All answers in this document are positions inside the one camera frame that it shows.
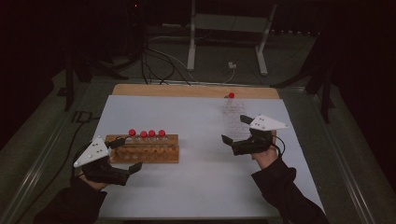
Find right hand-held gripper cable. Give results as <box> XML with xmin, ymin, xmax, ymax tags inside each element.
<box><xmin>270</xmin><ymin>134</ymin><xmax>287</xmax><ymax>159</ymax></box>

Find person's right hand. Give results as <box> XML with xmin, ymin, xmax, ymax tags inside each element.
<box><xmin>251</xmin><ymin>130</ymin><xmax>280</xmax><ymax>170</ymax></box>

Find grey metal stand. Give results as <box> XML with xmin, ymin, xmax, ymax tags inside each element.
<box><xmin>186</xmin><ymin>0</ymin><xmax>278</xmax><ymax>77</ymax></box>

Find white table mat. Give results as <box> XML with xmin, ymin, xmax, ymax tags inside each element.
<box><xmin>92</xmin><ymin>94</ymin><xmax>327</xmax><ymax>219</ymax></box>

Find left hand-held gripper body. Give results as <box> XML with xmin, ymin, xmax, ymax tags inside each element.
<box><xmin>73</xmin><ymin>135</ymin><xmax>132</xmax><ymax>187</ymax></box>

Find aluminium frame rail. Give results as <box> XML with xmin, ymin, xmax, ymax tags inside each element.
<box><xmin>306</xmin><ymin>91</ymin><xmax>378</xmax><ymax>224</ymax></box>
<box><xmin>0</xmin><ymin>83</ymin><xmax>94</xmax><ymax>224</ymax></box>

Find person's left hand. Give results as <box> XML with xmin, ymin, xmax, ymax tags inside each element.
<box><xmin>76</xmin><ymin>169</ymin><xmax>108</xmax><ymax>191</ymax></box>

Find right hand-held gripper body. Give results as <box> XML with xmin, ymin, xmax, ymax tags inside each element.
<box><xmin>231</xmin><ymin>114</ymin><xmax>290</xmax><ymax>157</ymax></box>

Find black stand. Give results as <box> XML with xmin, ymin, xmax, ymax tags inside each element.
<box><xmin>270</xmin><ymin>31</ymin><xmax>336</xmax><ymax>124</ymax></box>
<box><xmin>64</xmin><ymin>50</ymin><xmax>129</xmax><ymax>112</ymax></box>

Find wooden test tube rack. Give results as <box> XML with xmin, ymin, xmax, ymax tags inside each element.
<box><xmin>105</xmin><ymin>133</ymin><xmax>180</xmax><ymax>164</ymax></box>

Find clear plastic test tube rack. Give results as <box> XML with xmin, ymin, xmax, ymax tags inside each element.
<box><xmin>222</xmin><ymin>96</ymin><xmax>252</xmax><ymax>142</ymax></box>

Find white cable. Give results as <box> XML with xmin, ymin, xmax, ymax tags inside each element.
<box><xmin>148</xmin><ymin>35</ymin><xmax>236</xmax><ymax>85</ymax></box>

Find black floor cables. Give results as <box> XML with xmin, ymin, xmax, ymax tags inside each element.
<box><xmin>139</xmin><ymin>43</ymin><xmax>191</xmax><ymax>86</ymax></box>

